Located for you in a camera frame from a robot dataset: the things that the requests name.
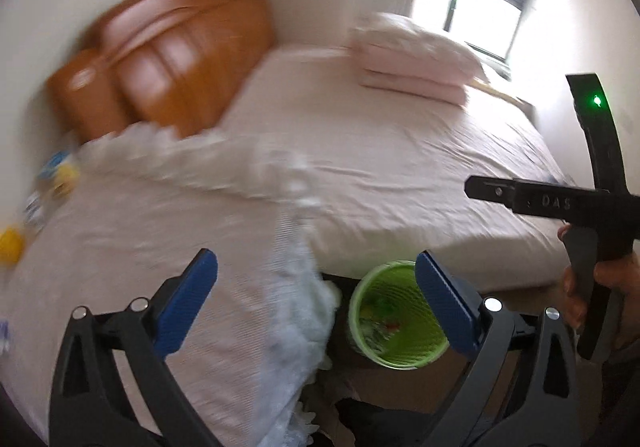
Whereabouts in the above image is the printed paper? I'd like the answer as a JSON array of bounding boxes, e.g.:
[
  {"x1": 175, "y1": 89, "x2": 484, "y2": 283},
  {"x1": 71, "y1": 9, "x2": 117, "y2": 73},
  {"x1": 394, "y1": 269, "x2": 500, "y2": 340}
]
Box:
[{"x1": 23, "y1": 190, "x2": 51, "y2": 235}]

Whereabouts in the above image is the person's right hand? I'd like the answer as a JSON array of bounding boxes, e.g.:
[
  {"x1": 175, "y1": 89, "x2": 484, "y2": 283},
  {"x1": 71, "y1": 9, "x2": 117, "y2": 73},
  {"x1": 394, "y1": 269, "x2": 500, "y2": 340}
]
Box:
[{"x1": 562, "y1": 252, "x2": 640, "y2": 363}]

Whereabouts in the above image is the green perforated trash bin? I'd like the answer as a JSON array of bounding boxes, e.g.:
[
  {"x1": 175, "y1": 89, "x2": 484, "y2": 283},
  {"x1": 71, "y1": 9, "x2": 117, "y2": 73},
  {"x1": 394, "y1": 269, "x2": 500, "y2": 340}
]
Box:
[{"x1": 347, "y1": 261, "x2": 449, "y2": 371}]

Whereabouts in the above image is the white lace nightstand cover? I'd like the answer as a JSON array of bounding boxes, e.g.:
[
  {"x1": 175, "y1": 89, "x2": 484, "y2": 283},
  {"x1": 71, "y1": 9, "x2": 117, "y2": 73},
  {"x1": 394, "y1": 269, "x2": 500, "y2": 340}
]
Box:
[{"x1": 1, "y1": 124, "x2": 340, "y2": 446}]

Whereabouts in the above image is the yellow mesh ball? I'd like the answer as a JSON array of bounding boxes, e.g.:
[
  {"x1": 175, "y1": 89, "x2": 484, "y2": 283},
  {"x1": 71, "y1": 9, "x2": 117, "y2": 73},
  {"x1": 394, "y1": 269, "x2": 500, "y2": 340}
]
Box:
[{"x1": 0, "y1": 227, "x2": 25, "y2": 267}]

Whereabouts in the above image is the bed with pink sheet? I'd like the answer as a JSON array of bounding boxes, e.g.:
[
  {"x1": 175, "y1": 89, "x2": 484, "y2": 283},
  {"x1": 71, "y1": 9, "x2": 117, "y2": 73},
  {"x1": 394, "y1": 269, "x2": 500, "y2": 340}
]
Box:
[{"x1": 220, "y1": 47, "x2": 567, "y2": 292}]

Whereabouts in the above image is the yellow snack wrapper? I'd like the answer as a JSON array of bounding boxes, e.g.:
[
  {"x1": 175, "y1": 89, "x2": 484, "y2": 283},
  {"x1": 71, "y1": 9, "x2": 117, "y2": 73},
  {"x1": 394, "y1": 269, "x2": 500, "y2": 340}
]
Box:
[{"x1": 52, "y1": 162, "x2": 80, "y2": 199}]

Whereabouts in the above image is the blue white milk carton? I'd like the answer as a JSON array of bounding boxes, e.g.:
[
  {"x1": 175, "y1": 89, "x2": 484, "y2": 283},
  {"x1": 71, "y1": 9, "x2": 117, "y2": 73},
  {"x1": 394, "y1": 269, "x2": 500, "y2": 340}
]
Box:
[{"x1": 37, "y1": 151, "x2": 78, "y2": 191}]

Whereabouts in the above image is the wooden headboard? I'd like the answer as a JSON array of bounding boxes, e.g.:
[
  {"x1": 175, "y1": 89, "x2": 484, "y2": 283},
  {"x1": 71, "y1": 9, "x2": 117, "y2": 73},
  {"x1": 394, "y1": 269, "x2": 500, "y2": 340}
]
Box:
[{"x1": 47, "y1": 0, "x2": 276, "y2": 142}]

